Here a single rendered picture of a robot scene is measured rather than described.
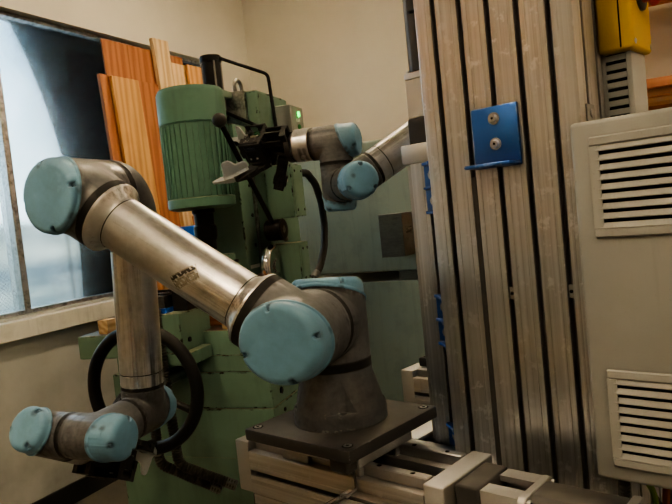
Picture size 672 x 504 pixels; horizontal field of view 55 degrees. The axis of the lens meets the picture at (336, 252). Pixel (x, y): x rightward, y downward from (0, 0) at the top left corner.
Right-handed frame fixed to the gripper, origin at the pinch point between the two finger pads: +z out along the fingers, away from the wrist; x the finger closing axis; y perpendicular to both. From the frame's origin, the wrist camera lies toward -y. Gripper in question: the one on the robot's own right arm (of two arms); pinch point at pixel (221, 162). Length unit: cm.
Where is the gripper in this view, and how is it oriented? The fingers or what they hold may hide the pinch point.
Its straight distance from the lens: 161.1
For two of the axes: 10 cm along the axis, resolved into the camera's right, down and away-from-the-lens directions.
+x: -1.6, 7.8, -6.1
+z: -9.4, 0.7, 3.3
